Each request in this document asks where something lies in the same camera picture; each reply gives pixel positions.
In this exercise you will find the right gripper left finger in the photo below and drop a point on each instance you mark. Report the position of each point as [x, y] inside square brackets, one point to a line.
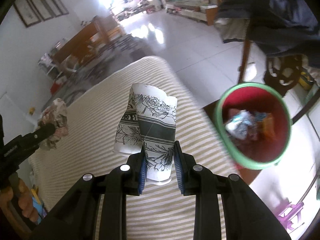
[95, 207]

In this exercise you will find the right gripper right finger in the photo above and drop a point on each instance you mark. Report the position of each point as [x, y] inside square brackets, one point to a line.
[246, 216]

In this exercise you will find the brownish paper ball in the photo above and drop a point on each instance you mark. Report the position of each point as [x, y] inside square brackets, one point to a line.
[55, 114]

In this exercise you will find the blue white snack bag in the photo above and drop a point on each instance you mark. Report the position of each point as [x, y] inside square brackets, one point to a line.
[242, 126]

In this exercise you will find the floral paper cup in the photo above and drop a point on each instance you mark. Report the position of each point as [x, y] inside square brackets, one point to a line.
[149, 124]

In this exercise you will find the person's left hand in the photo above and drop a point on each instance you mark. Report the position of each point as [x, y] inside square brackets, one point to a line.
[25, 203]

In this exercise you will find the striped beige table mat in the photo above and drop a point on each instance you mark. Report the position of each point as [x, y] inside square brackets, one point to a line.
[161, 212]

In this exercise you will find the red bag on floor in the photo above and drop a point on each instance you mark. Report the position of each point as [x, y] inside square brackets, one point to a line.
[55, 87]

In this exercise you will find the red bin with green rim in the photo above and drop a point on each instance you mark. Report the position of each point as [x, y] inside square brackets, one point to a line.
[272, 117]

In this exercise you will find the framed picture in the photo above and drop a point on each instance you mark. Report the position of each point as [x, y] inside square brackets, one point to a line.
[26, 13]
[42, 10]
[61, 7]
[53, 8]

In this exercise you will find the wooden bench sofa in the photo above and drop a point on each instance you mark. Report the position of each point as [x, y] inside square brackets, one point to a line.
[87, 44]

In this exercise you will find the carved wooden chair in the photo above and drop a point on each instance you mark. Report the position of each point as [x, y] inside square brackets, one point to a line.
[275, 62]

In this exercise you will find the patterned grey rug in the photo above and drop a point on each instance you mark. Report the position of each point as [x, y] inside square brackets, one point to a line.
[124, 51]

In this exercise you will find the navy blue jacket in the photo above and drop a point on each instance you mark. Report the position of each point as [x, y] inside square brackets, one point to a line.
[300, 11]

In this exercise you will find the low tv cabinet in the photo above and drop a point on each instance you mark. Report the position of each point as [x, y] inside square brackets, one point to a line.
[194, 10]

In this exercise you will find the white wire rack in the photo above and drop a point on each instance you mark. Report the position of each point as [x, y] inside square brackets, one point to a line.
[49, 67]

